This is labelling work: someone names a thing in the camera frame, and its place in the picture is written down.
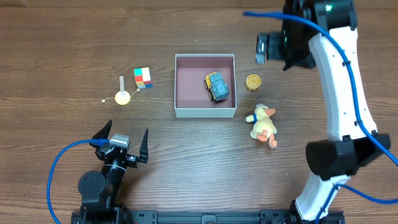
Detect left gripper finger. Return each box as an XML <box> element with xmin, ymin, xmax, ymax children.
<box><xmin>92</xmin><ymin>119</ymin><xmax>112</xmax><ymax>139</ymax></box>
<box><xmin>139</xmin><ymin>129</ymin><xmax>149</xmax><ymax>164</ymax></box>

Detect round golden cookie toy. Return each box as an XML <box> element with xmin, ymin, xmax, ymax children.
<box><xmin>245</xmin><ymin>74</ymin><xmax>262</xmax><ymax>91</ymax></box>

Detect colourful two-by-two puzzle cube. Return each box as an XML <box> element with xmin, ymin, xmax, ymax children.
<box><xmin>134</xmin><ymin>67</ymin><xmax>153</xmax><ymax>89</ymax></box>

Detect yellow and grey toy truck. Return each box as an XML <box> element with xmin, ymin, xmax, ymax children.
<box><xmin>204</xmin><ymin>72</ymin><xmax>229</xmax><ymax>103</ymax></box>

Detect plush duck toy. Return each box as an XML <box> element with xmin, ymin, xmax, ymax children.
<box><xmin>245</xmin><ymin>104</ymin><xmax>277</xmax><ymax>148</ymax></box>

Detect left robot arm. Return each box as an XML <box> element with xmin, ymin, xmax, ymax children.
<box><xmin>71</xmin><ymin>121</ymin><xmax>149</xmax><ymax>224</ymax></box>

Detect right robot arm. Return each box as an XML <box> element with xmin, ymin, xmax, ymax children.
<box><xmin>256</xmin><ymin>0</ymin><xmax>391</xmax><ymax>223</ymax></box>

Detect yellow wooden rattle drum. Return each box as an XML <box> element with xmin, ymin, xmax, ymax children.
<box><xmin>101</xmin><ymin>76</ymin><xmax>141</xmax><ymax>105</ymax></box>

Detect white box with maroon interior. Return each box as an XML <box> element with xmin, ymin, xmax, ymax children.
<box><xmin>174</xmin><ymin>54</ymin><xmax>237</xmax><ymax>118</ymax></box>

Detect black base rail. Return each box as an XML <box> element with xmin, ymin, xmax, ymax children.
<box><xmin>70</xmin><ymin>208</ymin><xmax>345</xmax><ymax>224</ymax></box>

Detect right blue cable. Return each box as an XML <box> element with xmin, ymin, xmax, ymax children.
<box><xmin>242</xmin><ymin>11</ymin><xmax>398</xmax><ymax>224</ymax></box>

